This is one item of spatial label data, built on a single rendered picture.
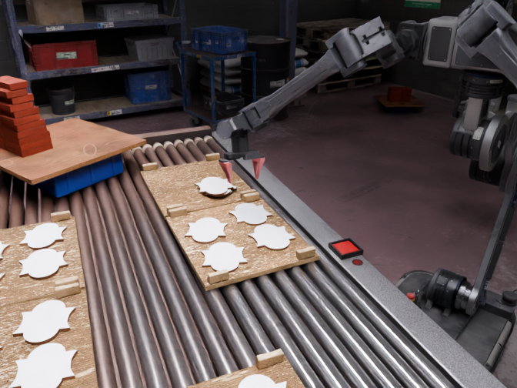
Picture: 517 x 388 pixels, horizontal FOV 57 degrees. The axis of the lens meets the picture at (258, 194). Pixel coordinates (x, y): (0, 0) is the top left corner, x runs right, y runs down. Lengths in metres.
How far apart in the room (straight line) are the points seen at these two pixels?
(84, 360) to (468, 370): 0.82
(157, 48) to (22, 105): 4.05
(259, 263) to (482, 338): 1.27
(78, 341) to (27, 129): 1.01
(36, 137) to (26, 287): 0.75
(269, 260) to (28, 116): 1.08
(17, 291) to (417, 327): 1.01
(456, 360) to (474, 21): 0.76
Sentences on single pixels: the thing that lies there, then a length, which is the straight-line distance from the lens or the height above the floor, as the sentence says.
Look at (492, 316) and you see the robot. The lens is 2.48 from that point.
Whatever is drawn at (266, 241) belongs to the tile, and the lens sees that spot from 1.43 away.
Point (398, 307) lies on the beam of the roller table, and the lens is 1.29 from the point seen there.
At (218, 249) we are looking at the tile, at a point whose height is 0.94.
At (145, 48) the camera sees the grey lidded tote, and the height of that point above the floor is 0.78.
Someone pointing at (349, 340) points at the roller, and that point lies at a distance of 1.17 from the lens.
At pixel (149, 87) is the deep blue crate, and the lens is 5.94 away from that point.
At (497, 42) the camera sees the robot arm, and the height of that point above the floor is 1.54.
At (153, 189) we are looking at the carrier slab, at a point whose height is 0.94.
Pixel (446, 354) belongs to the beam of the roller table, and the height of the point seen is 0.92.
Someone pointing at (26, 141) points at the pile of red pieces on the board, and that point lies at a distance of 1.97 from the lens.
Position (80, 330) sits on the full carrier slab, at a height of 0.94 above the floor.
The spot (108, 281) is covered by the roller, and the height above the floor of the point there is 0.92.
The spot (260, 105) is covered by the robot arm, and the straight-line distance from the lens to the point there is 1.47.
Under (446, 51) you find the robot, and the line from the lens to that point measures 1.77.
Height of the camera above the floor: 1.71
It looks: 26 degrees down
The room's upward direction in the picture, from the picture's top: straight up
